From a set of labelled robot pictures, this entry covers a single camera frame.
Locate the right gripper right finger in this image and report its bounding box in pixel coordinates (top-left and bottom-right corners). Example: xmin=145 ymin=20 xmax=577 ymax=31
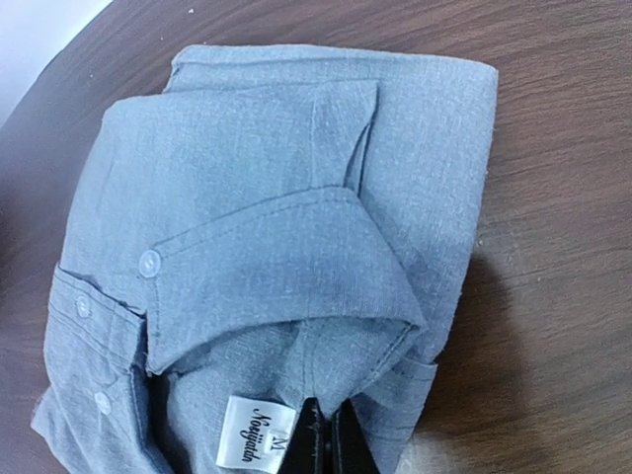
xmin=331 ymin=399 xmax=379 ymax=474

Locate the grey long sleeve shirt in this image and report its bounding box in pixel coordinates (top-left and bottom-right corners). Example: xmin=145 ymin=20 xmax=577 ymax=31
xmin=32 ymin=45 xmax=499 ymax=473

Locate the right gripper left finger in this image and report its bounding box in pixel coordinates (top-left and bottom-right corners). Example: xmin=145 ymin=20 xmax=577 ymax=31
xmin=279 ymin=397 xmax=332 ymax=474

